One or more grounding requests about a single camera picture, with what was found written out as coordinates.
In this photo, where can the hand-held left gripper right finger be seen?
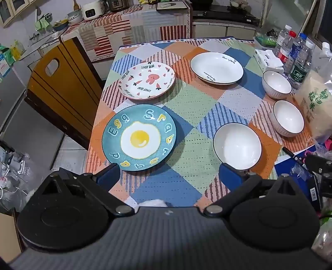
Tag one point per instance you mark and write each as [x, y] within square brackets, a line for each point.
[232, 177]

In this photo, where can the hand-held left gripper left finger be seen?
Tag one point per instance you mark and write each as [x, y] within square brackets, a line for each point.
[109, 174]

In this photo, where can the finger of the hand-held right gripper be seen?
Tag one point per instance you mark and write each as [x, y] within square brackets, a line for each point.
[317, 162]

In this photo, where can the white bowl dark rim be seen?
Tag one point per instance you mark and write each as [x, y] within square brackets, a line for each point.
[288, 116]
[276, 83]
[237, 145]

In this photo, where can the teal fried egg print plate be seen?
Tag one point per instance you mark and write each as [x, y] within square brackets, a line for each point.
[155, 145]

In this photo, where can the pink rabbit print plate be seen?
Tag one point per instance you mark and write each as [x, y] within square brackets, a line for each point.
[147, 81]

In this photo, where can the white plate dark rim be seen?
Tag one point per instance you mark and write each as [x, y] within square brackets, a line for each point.
[216, 67]

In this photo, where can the stack of white bowls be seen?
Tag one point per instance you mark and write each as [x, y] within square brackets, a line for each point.
[74, 17]

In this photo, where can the black marker pen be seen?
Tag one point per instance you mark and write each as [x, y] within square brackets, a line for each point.
[294, 157]

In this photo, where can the blue box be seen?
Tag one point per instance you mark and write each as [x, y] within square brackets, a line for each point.
[286, 167]

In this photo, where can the white fleece clothing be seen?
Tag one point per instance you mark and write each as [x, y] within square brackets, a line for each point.
[153, 203]

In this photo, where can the clear bag of rice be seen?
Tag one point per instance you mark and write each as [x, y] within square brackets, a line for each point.
[316, 103]

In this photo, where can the patchwork tablecloth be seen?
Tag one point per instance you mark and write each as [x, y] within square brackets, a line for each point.
[181, 109]

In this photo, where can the brown wooden chair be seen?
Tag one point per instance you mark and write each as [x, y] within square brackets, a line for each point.
[67, 90]

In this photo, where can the clear plastic bag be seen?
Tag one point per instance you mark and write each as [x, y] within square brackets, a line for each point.
[15, 176]

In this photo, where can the green label water bottle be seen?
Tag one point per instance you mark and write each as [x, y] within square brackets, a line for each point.
[300, 70]

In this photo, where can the clear plastic jug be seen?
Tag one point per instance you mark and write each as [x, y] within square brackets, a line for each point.
[324, 55]

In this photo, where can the blue cap water bottle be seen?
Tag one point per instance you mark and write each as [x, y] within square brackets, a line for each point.
[295, 54]

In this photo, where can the white tissue pack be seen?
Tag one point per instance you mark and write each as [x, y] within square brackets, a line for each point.
[267, 61]

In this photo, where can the red cap water bottle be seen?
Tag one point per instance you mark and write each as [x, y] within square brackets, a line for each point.
[285, 50]

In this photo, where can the cardboard box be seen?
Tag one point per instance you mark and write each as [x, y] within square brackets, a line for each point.
[7, 233]

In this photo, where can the green plastic basket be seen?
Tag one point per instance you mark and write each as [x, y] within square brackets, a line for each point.
[267, 40]

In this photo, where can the striped patchwork counter cloth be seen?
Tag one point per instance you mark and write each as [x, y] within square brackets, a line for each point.
[129, 31]

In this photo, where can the cream base cabinet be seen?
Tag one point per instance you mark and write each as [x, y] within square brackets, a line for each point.
[223, 31]

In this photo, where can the yellow bottle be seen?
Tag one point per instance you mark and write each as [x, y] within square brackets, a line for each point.
[18, 49]

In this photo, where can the metal faucet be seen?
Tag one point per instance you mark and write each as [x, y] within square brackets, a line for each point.
[35, 36]

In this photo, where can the blue bowl with food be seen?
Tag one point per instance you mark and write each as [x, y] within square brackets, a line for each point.
[61, 26]

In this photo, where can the green plastic bag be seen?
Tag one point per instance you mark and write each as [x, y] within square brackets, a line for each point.
[6, 55]

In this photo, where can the black gas stove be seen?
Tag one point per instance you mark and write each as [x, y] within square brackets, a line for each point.
[223, 15]

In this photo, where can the green cloth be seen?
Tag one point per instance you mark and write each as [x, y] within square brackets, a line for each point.
[42, 24]

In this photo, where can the white rice cooker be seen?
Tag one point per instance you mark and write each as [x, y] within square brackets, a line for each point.
[92, 10]

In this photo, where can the dark pressure cooker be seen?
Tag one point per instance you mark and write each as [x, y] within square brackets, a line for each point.
[116, 5]

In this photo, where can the small pot on stove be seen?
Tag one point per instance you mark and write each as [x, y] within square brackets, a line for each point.
[238, 3]

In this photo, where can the cutting board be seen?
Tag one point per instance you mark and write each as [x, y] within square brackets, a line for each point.
[171, 5]

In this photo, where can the cream wall cabinet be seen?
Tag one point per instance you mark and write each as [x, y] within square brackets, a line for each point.
[13, 11]

